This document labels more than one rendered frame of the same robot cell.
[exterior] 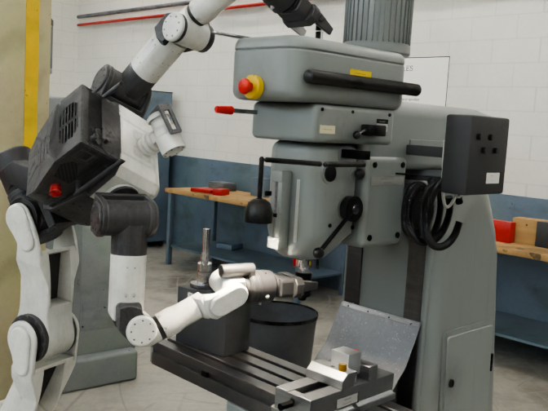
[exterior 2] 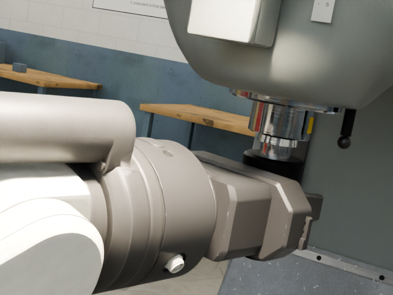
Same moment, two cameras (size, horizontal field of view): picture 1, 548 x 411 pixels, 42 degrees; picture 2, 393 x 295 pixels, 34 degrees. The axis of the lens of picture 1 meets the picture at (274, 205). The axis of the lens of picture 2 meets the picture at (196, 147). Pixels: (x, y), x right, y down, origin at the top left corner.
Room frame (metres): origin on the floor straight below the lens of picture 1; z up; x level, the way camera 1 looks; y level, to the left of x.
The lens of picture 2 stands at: (1.57, 0.11, 1.33)
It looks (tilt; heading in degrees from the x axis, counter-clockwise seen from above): 9 degrees down; 341
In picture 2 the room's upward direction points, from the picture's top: 10 degrees clockwise
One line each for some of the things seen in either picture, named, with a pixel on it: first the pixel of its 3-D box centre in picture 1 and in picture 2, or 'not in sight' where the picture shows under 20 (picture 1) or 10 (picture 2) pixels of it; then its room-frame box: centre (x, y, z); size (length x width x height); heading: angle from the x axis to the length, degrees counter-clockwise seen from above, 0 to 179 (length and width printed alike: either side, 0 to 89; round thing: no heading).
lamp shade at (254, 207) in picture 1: (258, 209); not in sight; (1.83, 0.04, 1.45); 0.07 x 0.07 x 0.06
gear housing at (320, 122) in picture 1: (324, 123); not in sight; (2.03, -0.13, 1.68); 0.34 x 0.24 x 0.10; 134
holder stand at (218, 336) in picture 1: (213, 315); not in sight; (2.30, 0.18, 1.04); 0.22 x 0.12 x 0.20; 51
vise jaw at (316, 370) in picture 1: (331, 373); not in sight; (1.84, -0.18, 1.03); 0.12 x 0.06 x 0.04; 45
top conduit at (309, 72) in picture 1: (365, 83); not in sight; (1.92, -0.22, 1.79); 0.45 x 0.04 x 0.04; 134
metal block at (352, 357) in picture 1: (345, 361); not in sight; (1.88, -0.22, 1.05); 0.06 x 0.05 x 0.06; 45
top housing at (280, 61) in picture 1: (320, 75); not in sight; (2.01, -0.11, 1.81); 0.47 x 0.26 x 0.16; 134
